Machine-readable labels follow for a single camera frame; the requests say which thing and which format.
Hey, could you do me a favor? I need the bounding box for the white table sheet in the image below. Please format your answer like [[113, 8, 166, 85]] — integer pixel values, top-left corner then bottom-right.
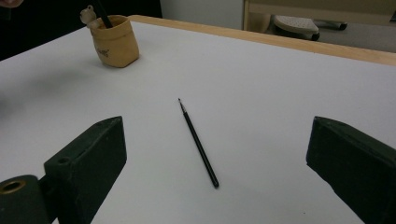
[[0, 20, 396, 224]]

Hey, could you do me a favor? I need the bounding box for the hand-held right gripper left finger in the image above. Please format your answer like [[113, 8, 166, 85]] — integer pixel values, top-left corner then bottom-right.
[[43, 116, 128, 224]]

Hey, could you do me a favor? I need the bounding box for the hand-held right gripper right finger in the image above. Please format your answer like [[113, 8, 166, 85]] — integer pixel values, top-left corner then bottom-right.
[[305, 116, 396, 224]]

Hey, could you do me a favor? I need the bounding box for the chair base with caster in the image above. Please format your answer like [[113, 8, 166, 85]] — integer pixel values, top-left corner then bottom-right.
[[272, 14, 349, 42]]

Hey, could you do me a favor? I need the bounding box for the black curtain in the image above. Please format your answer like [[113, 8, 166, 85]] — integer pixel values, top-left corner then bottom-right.
[[0, 0, 163, 62]]

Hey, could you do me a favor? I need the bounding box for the tan holder with bear figure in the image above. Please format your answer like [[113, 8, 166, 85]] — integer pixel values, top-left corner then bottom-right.
[[79, 5, 140, 69]]

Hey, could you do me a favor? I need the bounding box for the thin black makeup brush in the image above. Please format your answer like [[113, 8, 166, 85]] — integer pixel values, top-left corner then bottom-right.
[[177, 97, 220, 189]]

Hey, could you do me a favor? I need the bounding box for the white cabinet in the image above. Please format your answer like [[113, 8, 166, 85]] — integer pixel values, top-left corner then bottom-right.
[[160, 0, 246, 31]]

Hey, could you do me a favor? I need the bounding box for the black fluffy makeup brush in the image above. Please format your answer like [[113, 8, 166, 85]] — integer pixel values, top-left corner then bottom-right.
[[92, 0, 114, 30]]

